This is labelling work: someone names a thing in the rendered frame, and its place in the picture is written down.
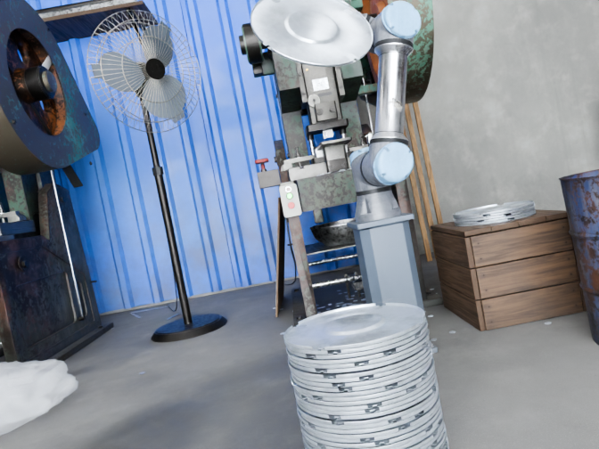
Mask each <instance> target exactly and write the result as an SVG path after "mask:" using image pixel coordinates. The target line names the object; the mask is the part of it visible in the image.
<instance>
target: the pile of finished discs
mask: <svg viewBox="0 0 599 449"><path fill-rule="evenodd" d="M534 214H536V209H535V203H534V201H532V200H525V201H515V202H507V203H504V205H501V206H499V205H497V204H495V205H489V206H484V207H479V208H471V209H466V210H463V211H459V212H456V213H455V215H454V214H453V217H454V218H453V219H454V223H455V225H456V226H473V225H489V224H495V223H501V222H506V221H510V220H516V219H520V218H524V217H527V216H532V215H534Z"/></svg>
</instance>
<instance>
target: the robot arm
mask: <svg viewBox="0 0 599 449"><path fill-rule="evenodd" d="M361 14H362V13H361ZM362 15H363V16H364V17H365V19H366V20H367V21H368V23H369V25H370V27H371V29H372V32H373V43H372V46H371V48H370V50H369V51H368V52H370V53H374V54H377V55H378V56H379V69H378V86H377V104H376V121H375V134H374V136H373V137H372V138H371V139H370V143H369V147H365V148H363V149H361V150H357V151H354V152H353V153H352V154H351V155H350V166H351V169H352V174H353V179H354V184H355V189H356V194H357V206H356V214H355V219H356V223H363V222H370V221H375V220H381V219H385V218H390V217H394V216H400V215H401V209H400V207H399V205H398V203H397V201H396V199H395V197H394V195H393V193H392V190H391V185H392V184H397V183H399V182H401V181H403V180H405V179H406V178H407V177H408V176H409V175H410V173H411V171H412V169H413V166H414V157H413V153H412V152H411V151H410V150H409V148H408V140H407V139H406V137H405V136H404V121H405V104H406V71H407V57H408V55H410V54H411V53H412V52H413V50H414V36H415V35H416V34H417V33H418V31H419V29H420V27H421V17H420V14H419V12H418V11H417V10H416V9H415V8H414V7H413V6H412V5H411V4H410V3H408V2H405V1H396V2H393V3H391V4H389V5H387V6H386V7H385V8H384V9H383V10H382V12H381V13H380V14H379V15H378V16H377V17H376V18H373V17H371V16H370V15H368V14H367V13H364V14H362Z"/></svg>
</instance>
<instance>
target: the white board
mask: <svg viewBox="0 0 599 449"><path fill-rule="evenodd" d="M284 251H285V218H284V215H283V205H282V201H281V197H278V209H277V252H276V295H275V317H278V314H279V311H280V308H281V305H282V302H283V293H284Z"/></svg>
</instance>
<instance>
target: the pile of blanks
mask: <svg viewBox="0 0 599 449"><path fill-rule="evenodd" d="M429 334H430V332H429V329H428V323H427V319H426V318H425V319H424V321H423V323H422V324H421V325H420V326H419V327H417V328H416V329H414V330H412V331H410V332H408V333H406V334H404V335H402V336H399V337H397V338H394V339H390V340H387V341H383V342H380V343H376V344H372V345H369V346H364V347H354V348H348V349H340V350H321V349H319V350H306V349H299V348H296V347H291V346H289V345H288V344H287V343H286V342H285V341H284V343H285V345H286V351H287V354H288V364H289V367H290V368H291V384H292V385H293V388H294V393H295V397H296V404H297V411H298V415H299V421H300V427H301V432H302V438H303V443H304V446H305V449H449V446H448V438H447V432H446V425H445V422H444V420H443V412H442V408H441V403H440V399H439V385H438V381H437V375H436V372H435V365H434V359H433V356H432V348H431V341H430V336H429Z"/></svg>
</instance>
